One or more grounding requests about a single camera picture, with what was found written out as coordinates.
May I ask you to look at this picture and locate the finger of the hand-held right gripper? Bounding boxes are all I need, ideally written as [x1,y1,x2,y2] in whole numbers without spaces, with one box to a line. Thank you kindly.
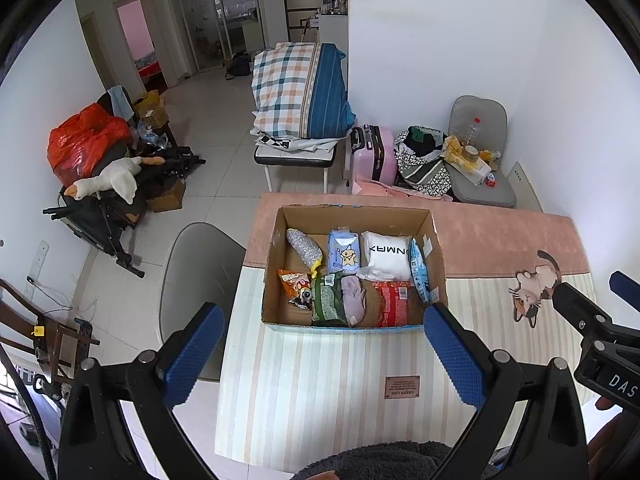
[609,271,640,306]
[552,282,613,333]

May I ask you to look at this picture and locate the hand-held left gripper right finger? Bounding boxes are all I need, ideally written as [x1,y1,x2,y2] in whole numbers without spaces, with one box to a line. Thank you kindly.
[424,303,588,480]

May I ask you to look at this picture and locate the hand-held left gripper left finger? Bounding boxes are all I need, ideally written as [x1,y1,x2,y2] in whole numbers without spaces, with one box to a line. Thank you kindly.
[59,302,225,480]

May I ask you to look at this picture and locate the red snack packet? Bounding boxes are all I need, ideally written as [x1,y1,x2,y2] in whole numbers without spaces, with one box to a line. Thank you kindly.
[372,280,412,328]

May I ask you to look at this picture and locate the blue wet wipes pack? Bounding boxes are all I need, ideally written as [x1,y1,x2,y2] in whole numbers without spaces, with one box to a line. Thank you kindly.
[409,237,432,306]

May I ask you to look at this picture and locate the cardboard box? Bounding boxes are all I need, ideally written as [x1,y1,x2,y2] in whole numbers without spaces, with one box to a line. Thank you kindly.
[261,204,448,333]

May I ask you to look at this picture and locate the purple sock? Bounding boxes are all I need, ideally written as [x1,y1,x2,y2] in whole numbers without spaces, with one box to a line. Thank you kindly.
[341,275,368,326]

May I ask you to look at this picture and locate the orange snack packet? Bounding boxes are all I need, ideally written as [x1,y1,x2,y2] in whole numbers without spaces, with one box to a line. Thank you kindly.
[277,269,315,309]

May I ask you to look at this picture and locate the white soft pack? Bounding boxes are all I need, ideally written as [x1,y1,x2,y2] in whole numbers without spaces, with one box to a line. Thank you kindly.
[357,231,412,282]

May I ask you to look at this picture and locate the green packet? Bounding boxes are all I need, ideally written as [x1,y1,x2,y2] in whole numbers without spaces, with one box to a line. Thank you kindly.
[311,271,347,325]

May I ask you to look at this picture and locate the blue cartoon tissue pack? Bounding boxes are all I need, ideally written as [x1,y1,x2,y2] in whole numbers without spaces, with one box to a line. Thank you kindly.
[327,230,362,275]

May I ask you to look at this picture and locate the silver speckled packet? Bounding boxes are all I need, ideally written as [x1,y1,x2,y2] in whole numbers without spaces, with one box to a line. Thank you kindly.
[286,229,323,275]

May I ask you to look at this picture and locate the person's right hand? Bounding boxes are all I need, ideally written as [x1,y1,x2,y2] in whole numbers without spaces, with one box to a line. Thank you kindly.
[587,395,640,468]

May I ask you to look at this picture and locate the grey shell chair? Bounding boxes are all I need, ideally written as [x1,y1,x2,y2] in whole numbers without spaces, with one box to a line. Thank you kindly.
[159,222,247,382]

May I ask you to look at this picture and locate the white leaning board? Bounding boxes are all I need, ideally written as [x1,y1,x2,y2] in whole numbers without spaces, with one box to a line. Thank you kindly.
[507,161,543,212]

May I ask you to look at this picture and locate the dark wooden chair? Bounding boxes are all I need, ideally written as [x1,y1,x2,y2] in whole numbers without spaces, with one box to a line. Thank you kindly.
[0,277,101,386]

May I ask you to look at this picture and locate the brown floor carton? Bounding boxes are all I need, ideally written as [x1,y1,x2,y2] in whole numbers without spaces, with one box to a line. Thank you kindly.
[146,177,187,213]

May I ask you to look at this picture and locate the black folded stroller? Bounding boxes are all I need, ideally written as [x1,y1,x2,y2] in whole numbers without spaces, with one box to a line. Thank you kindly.
[42,146,207,279]

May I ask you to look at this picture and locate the white packet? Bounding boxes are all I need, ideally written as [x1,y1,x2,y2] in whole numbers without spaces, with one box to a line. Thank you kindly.
[462,157,493,183]

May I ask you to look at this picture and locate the pink paper bag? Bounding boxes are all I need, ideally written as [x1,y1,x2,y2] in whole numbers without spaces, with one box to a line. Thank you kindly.
[352,180,451,203]

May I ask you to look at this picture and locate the black white patterned tote bag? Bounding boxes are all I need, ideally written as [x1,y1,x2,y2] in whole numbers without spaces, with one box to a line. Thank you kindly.
[394,126,453,198]

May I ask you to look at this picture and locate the white goose plush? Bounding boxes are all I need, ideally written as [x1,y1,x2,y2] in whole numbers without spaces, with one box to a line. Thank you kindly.
[67,155,166,205]

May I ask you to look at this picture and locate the yellow plastic bag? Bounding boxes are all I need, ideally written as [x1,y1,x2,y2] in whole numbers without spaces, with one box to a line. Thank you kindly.
[442,135,466,165]

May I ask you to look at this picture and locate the pink suitcase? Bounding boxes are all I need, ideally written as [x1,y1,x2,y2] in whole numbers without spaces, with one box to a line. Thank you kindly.
[348,124,397,183]

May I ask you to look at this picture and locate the grey padded chair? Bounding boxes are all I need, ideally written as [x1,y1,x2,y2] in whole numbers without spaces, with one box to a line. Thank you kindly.
[446,95,517,209]

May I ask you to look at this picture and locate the red plastic bag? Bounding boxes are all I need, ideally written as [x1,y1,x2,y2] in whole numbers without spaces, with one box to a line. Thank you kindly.
[47,102,132,188]

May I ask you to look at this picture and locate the yellow carton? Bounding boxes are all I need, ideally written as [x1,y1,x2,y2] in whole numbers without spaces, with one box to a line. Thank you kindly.
[132,90,171,128]

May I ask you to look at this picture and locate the light blue towel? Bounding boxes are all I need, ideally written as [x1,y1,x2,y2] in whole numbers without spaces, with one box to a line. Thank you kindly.
[107,85,135,121]

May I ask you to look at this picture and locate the plaid folded quilt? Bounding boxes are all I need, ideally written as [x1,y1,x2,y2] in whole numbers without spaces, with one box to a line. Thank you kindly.
[250,42,357,140]

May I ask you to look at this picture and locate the black floor bag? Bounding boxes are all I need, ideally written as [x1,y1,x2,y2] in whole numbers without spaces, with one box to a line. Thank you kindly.
[225,52,252,80]

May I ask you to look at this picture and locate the glass sliding door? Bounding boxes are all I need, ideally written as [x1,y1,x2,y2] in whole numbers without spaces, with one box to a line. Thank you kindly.
[167,0,281,78]

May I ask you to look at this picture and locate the white cabinet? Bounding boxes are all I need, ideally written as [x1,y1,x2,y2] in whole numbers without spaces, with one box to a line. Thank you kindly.
[319,12,350,53]

